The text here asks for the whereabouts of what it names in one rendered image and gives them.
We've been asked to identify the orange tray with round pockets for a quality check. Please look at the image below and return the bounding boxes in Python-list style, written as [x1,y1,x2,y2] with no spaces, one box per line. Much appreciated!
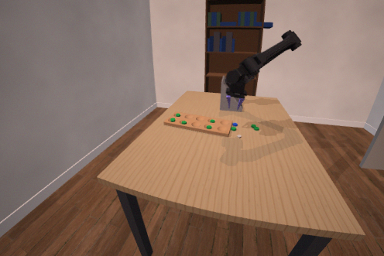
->
[164,112,233,137]

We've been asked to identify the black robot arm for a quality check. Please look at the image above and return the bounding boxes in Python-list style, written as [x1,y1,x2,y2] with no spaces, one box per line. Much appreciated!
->
[225,30,302,98]

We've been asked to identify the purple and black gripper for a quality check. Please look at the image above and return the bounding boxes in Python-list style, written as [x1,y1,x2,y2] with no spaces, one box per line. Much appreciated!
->
[226,88,247,109]

